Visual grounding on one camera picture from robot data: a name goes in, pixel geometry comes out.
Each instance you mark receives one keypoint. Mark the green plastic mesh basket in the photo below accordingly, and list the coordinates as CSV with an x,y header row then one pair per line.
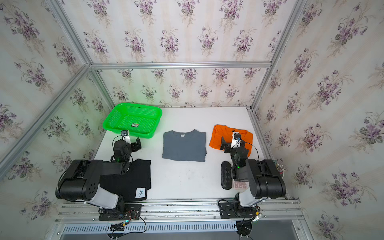
x,y
140,120

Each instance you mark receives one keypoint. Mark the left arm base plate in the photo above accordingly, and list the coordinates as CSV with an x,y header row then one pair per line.
x,y
128,212

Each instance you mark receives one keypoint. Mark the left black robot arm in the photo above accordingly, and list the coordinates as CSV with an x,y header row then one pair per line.
x,y
81,181

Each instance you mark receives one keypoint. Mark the aluminium mounting rail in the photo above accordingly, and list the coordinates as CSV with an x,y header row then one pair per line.
x,y
179,211

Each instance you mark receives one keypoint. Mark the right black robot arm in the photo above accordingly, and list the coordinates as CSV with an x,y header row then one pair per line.
x,y
265,181

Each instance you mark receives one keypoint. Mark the green cup of pencils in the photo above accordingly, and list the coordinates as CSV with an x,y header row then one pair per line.
x,y
280,167

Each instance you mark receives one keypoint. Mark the grey-blue t-shirt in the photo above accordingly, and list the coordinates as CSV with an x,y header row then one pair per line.
x,y
185,147

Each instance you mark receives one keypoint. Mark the orange folded t-shirt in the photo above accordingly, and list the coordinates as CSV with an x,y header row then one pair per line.
x,y
221,131

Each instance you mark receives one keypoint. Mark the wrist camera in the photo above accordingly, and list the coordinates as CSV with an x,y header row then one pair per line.
x,y
126,136
236,141

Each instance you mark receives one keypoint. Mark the black t-shirt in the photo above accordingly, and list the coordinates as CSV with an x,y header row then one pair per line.
x,y
133,186

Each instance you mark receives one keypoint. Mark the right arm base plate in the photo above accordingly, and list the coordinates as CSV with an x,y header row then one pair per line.
x,y
230,210

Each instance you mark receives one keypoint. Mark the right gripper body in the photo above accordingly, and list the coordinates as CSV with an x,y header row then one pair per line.
x,y
227,149

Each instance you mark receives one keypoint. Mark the small circuit board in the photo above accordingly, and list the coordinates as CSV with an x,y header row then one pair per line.
x,y
120,227

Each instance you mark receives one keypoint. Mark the pink calculator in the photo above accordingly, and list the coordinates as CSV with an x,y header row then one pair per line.
x,y
240,185

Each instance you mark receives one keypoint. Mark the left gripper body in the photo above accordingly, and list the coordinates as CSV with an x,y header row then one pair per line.
x,y
134,147

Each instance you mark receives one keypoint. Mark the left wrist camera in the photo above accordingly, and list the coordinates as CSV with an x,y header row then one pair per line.
x,y
126,136

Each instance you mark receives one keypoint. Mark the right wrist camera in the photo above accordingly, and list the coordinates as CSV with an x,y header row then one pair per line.
x,y
236,141

